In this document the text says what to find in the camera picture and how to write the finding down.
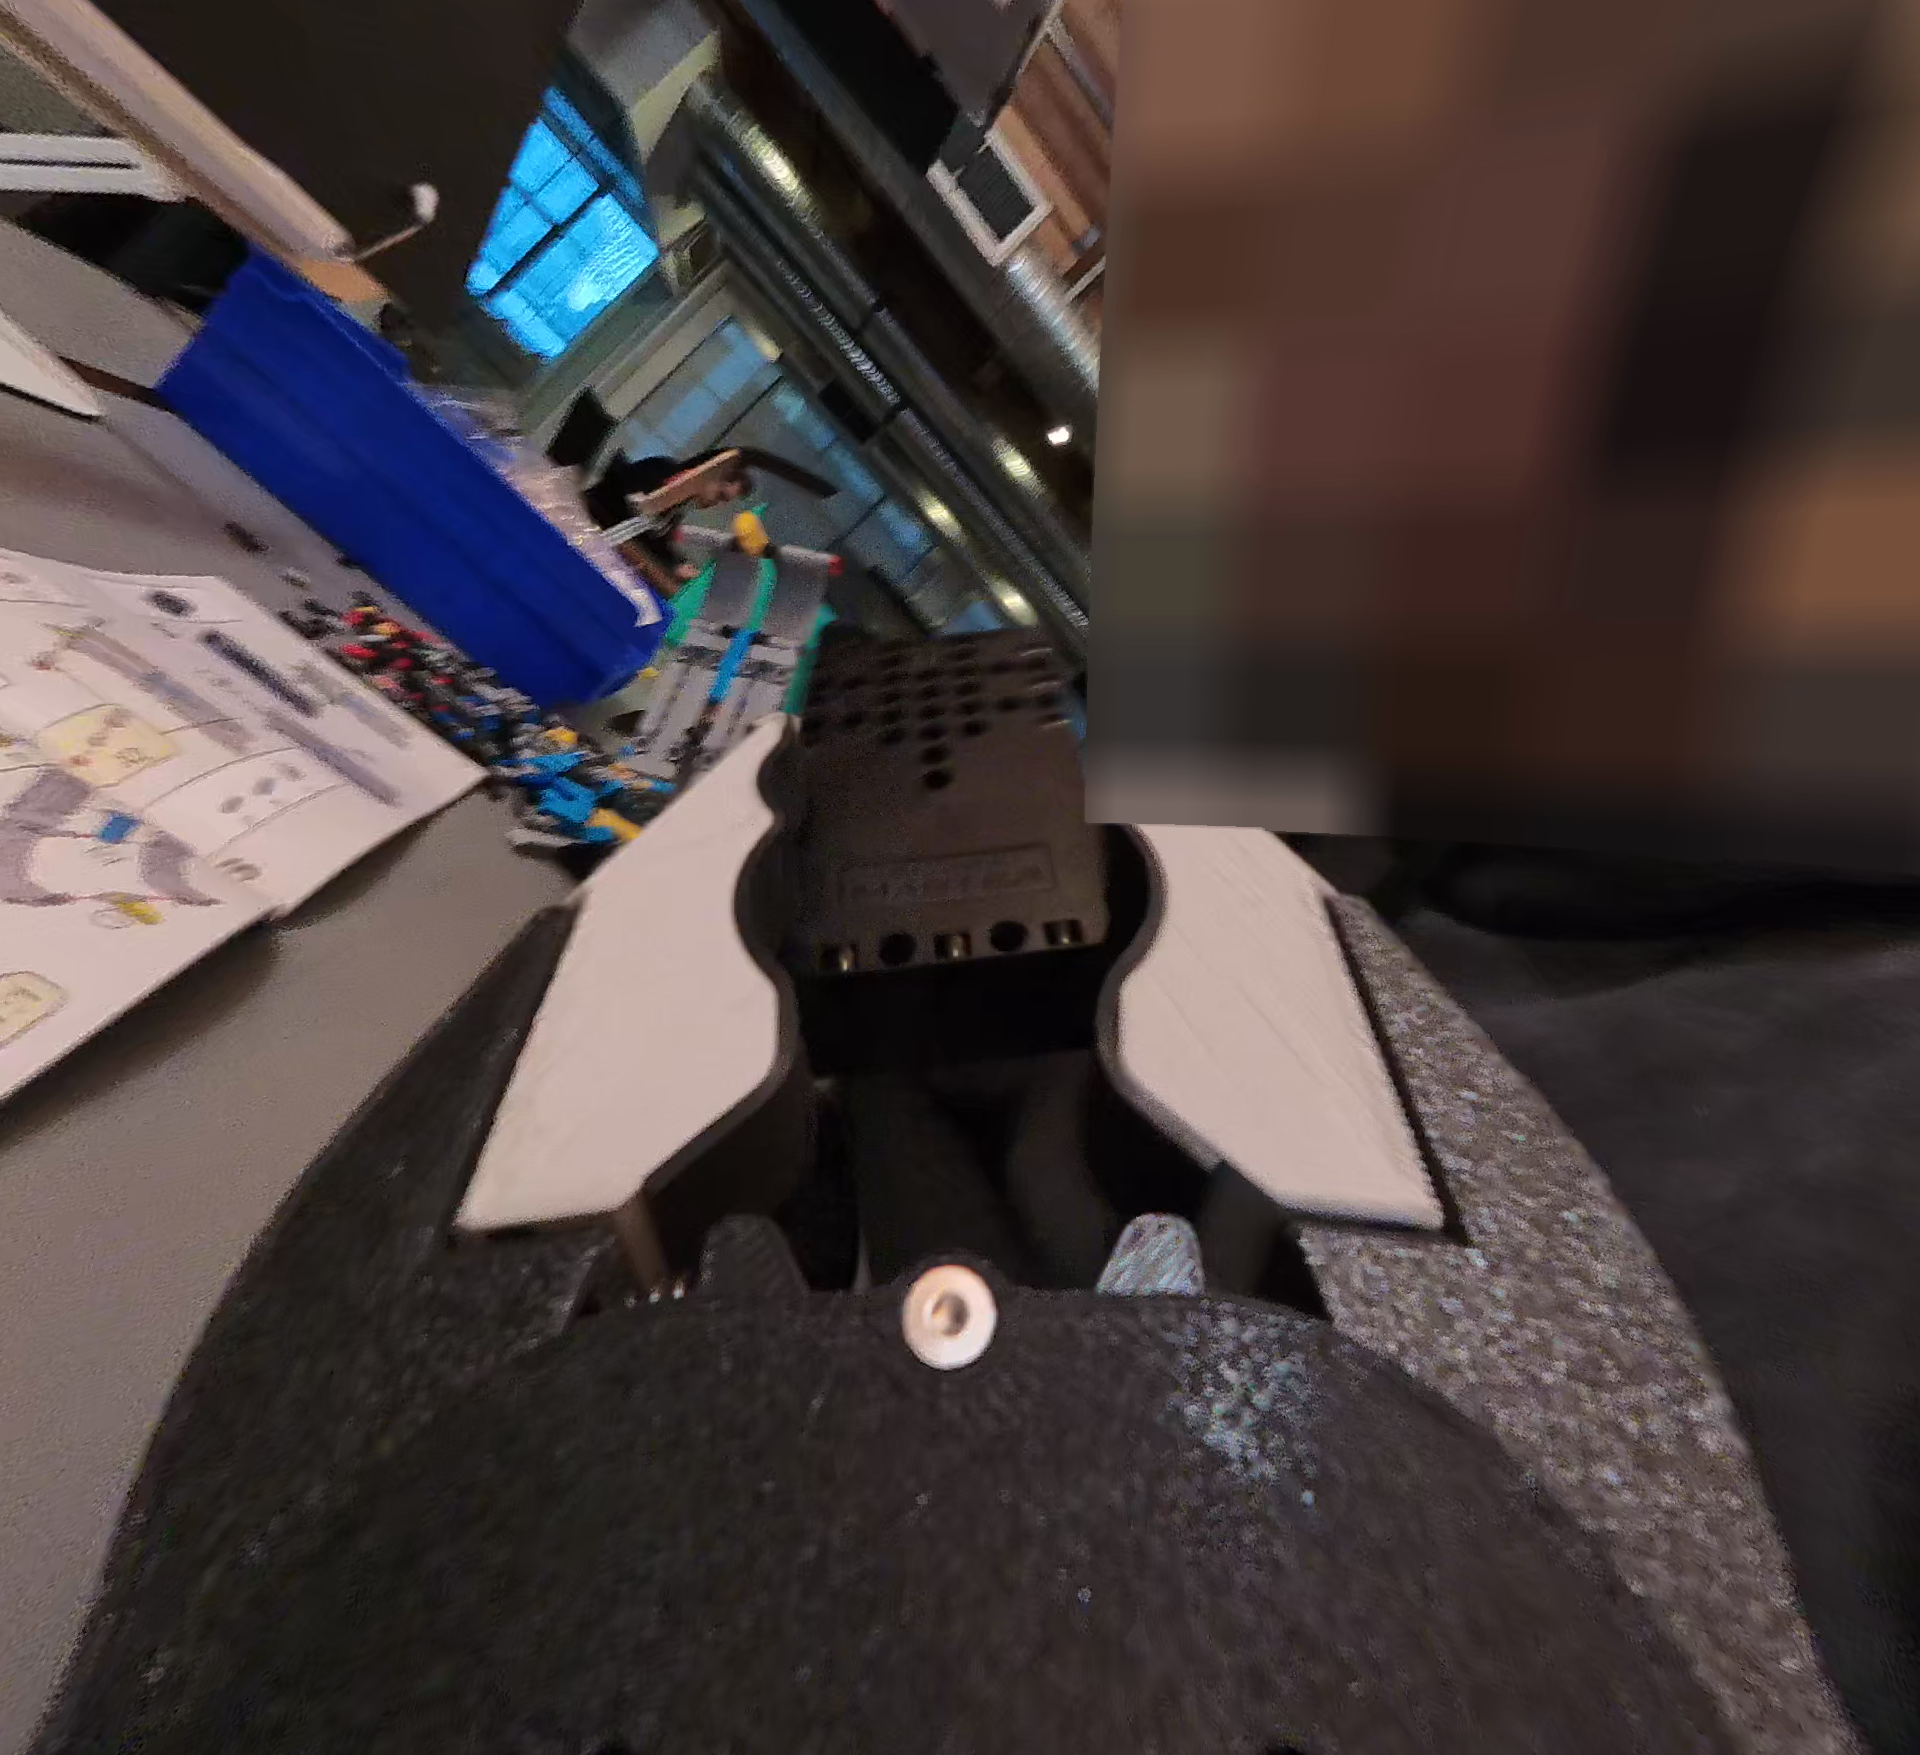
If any grey building block assembly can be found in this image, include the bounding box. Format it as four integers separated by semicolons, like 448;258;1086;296
638;540;841;784

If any black perforated battery box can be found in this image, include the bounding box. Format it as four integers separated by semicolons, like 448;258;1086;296
781;627;1111;984

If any grey desk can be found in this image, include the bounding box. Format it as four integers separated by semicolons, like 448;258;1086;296
0;218;707;1755

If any silver ventilation duct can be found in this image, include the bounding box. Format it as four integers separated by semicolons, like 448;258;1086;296
676;76;1111;653

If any white desk stand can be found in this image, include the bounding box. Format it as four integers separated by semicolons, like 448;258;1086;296
0;0;444;421

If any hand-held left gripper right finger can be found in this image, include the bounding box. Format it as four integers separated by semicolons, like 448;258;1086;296
1095;826;1448;1232

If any white vent panel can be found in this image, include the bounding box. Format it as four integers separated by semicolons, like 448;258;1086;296
929;127;1052;264

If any clear plastic bags bundle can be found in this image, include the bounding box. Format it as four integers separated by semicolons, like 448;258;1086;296
420;382;670;618

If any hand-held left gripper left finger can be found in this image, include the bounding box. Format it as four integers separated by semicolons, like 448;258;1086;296
453;712;812;1300

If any green plastic bin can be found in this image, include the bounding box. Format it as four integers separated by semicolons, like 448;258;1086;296
660;564;838;662

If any building instruction booklet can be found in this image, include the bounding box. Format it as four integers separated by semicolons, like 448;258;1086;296
0;547;487;1104

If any blue plastic bin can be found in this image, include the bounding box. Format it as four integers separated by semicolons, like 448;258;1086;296
158;247;670;707

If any pile of small pins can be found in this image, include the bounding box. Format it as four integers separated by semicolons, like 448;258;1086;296
225;516;543;736

